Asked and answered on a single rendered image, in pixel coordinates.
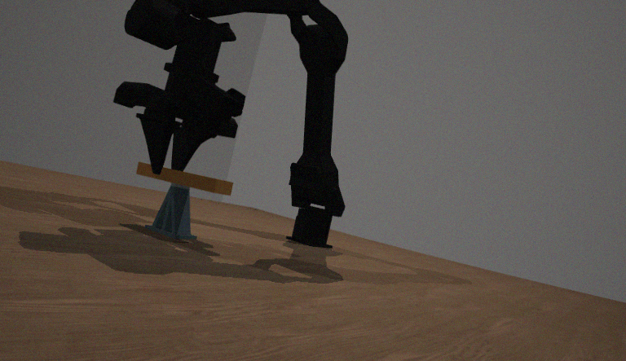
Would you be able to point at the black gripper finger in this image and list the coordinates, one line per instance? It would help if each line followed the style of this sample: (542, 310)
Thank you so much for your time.
(158, 131)
(185, 143)

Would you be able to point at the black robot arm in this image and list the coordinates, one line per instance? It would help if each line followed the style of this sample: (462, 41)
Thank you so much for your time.
(322, 50)

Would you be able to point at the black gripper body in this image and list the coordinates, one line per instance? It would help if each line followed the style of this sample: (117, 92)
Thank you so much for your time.
(163, 103)

